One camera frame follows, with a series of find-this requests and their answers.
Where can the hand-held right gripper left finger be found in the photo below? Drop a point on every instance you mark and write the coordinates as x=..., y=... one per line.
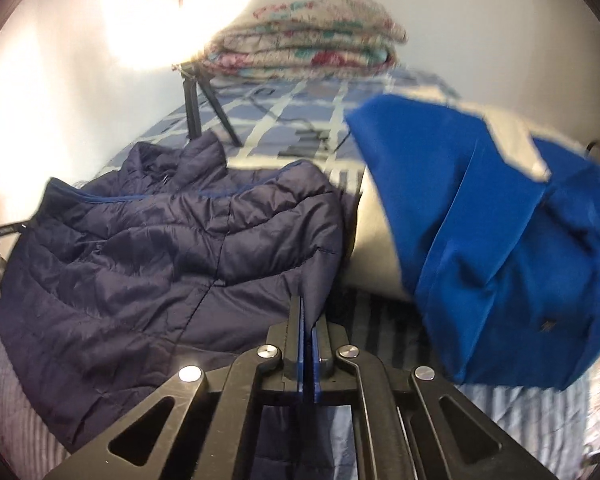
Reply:
x=299, y=355

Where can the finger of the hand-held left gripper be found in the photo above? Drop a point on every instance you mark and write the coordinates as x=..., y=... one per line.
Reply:
x=10, y=230

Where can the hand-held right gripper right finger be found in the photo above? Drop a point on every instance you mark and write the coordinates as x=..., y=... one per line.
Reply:
x=316, y=360

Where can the navy puffer jacket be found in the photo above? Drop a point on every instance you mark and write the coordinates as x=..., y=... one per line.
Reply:
x=155, y=270

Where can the blue and white jacket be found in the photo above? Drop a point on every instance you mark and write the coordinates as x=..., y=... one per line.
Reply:
x=455, y=210

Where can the bed with plaid sheet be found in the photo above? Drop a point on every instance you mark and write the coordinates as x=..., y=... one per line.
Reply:
x=300, y=97

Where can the folded floral quilt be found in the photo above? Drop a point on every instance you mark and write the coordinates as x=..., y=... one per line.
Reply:
x=305, y=45

